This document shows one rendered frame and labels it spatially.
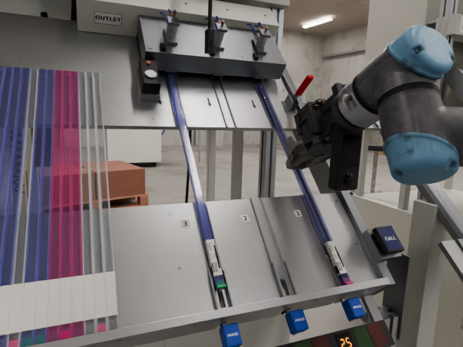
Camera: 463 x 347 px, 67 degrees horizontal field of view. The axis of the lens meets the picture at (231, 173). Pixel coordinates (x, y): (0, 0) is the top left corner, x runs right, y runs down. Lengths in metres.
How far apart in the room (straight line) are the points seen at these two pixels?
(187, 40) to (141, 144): 5.67
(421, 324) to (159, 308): 0.71
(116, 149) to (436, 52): 6.10
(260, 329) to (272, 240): 0.42
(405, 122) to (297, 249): 0.30
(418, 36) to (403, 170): 0.17
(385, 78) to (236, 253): 0.34
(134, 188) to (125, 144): 2.67
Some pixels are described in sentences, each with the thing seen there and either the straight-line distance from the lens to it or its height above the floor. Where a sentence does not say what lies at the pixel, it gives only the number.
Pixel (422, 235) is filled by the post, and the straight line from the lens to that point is 0.98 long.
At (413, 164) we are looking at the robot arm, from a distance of 0.45.
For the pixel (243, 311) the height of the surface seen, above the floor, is 0.73.
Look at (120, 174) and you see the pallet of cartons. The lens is 3.75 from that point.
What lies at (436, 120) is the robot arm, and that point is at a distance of 0.48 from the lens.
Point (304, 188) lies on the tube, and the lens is 0.71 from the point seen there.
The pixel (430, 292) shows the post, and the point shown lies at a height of 0.59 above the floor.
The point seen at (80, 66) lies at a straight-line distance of 0.83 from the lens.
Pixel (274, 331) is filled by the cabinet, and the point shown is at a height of 0.44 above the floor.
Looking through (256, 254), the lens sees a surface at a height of 0.78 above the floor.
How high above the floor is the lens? 1.01
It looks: 10 degrees down
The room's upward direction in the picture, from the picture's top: 2 degrees clockwise
